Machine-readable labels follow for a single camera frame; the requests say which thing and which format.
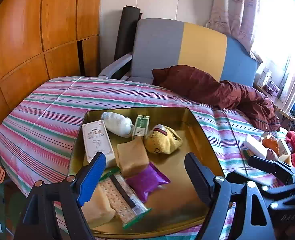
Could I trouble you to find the cracker pack green ends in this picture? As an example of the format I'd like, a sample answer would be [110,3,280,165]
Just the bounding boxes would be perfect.
[99,167,152,229]

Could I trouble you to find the pink knitted sock roll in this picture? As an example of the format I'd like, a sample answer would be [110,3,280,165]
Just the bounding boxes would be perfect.
[266,148,278,161]

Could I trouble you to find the tan sponge block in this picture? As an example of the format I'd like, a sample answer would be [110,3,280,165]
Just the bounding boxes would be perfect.
[115,138,150,178]

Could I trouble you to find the grey yellow blue headboard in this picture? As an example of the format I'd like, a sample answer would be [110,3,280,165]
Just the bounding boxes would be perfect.
[129,18,258,86]

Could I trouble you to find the wooden wardrobe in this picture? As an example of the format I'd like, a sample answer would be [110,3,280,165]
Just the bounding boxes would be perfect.
[0,0,100,125]

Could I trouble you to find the yellow sponge wedge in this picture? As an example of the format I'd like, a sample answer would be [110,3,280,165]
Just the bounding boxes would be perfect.
[81,185,116,229]

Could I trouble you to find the gold metal tray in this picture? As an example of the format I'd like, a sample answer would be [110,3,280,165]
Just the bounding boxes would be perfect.
[69,107,223,239]

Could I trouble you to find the orange snack packet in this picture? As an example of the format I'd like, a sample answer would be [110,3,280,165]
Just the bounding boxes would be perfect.
[260,132,280,156]

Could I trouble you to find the white foam block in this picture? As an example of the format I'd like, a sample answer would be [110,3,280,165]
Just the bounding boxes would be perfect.
[244,134,267,159]

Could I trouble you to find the cluttered wooden desk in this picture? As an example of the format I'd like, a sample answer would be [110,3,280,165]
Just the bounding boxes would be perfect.
[253,67,295,131]

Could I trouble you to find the white sock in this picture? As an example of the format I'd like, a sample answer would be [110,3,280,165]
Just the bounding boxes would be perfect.
[101,112,134,138]

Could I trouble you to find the purple snack packet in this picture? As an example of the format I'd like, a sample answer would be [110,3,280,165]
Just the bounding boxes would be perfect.
[126,162,171,203]

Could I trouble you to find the small green white box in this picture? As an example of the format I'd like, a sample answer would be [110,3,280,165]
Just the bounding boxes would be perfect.
[132,115,150,139]

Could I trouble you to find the striped bed sheet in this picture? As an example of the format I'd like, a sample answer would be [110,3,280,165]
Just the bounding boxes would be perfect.
[0,76,288,240]

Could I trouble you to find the black rolled mat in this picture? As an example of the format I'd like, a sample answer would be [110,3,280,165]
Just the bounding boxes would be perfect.
[113,6,142,81]

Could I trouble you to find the large yellow sponge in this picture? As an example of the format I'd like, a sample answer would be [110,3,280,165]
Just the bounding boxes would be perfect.
[278,154,293,166]

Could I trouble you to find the white medicine box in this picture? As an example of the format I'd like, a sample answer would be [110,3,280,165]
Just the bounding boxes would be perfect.
[82,120,116,168]

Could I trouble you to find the beige medicine box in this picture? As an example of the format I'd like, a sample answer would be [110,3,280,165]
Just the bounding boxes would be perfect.
[277,139,291,155]

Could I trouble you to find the yellow sock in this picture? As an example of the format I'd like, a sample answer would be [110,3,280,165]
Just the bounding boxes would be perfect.
[144,124,183,155]

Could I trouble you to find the floral curtain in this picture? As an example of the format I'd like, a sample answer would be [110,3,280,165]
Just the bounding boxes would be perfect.
[205,0,262,63]

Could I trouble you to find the brown-red puffer jacket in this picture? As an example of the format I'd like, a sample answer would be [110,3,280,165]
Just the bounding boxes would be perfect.
[152,65,281,132]

